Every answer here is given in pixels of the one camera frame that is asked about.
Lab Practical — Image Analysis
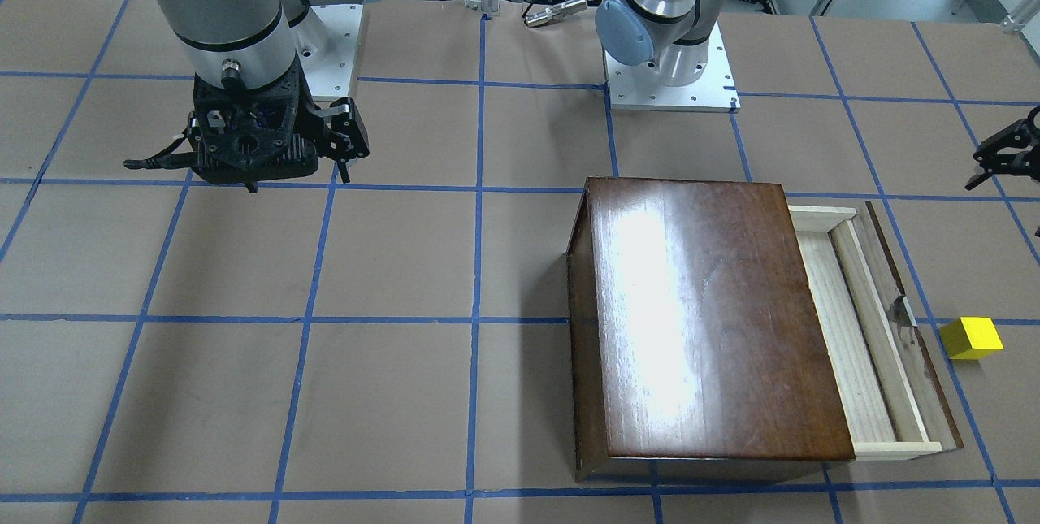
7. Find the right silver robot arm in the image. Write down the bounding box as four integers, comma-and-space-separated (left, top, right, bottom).
125, 0, 379, 193

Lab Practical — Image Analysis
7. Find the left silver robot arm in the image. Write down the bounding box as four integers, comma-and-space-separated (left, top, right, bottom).
595, 0, 723, 88

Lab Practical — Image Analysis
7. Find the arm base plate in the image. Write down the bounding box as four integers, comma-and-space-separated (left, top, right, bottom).
292, 3, 364, 102
603, 23, 742, 113

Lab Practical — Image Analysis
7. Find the yellow block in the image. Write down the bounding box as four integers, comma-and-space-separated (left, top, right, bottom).
938, 316, 1004, 361

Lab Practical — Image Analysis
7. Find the silver cylinder connector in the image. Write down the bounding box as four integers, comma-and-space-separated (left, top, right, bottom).
523, 0, 588, 28

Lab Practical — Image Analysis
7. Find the light wooden drawer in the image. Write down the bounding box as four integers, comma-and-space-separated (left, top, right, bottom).
790, 202, 964, 461

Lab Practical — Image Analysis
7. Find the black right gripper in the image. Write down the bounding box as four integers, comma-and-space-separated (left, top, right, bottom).
123, 69, 371, 193

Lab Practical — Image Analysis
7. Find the dark wooden drawer cabinet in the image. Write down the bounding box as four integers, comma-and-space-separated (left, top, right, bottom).
567, 177, 855, 484

